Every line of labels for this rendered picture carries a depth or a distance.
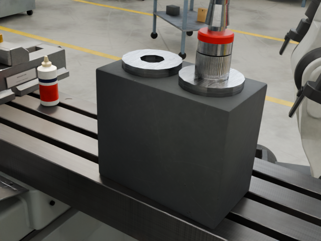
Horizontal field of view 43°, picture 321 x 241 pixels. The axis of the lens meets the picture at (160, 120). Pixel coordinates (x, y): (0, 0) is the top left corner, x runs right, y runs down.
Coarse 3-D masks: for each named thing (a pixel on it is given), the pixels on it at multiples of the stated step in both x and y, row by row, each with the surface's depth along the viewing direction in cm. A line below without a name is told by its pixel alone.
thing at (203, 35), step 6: (204, 30) 53; (228, 30) 54; (198, 36) 53; (204, 36) 52; (210, 36) 51; (216, 36) 51; (222, 36) 51; (228, 36) 52; (210, 42) 52; (216, 42) 51; (222, 42) 51; (228, 42) 52
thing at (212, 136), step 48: (96, 96) 62; (144, 96) 56; (192, 96) 52; (240, 96) 53; (144, 144) 60; (192, 144) 54; (240, 144) 56; (144, 192) 63; (192, 192) 57; (240, 192) 63
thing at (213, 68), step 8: (200, 48) 53; (208, 48) 52; (216, 48) 52; (224, 48) 52; (232, 48) 53; (200, 56) 53; (208, 56) 52; (216, 56) 52; (224, 56) 52; (200, 64) 54; (208, 64) 53; (216, 64) 53; (224, 64) 53; (200, 72) 54; (208, 72) 53; (216, 72) 53; (224, 72) 54; (208, 80) 54; (216, 80) 54
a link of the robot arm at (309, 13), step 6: (312, 6) 122; (318, 6) 120; (306, 12) 124; (312, 12) 122; (312, 18) 122; (300, 24) 126; (306, 24) 124; (294, 30) 128; (300, 30) 125; (306, 30) 125; (288, 36) 128; (294, 36) 126; (300, 36) 126
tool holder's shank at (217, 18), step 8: (216, 0) 50; (224, 0) 50; (208, 8) 52; (216, 8) 51; (224, 8) 51; (208, 16) 52; (216, 16) 51; (224, 16) 51; (208, 24) 52; (216, 24) 51; (224, 24) 51; (216, 32) 52; (224, 32) 52
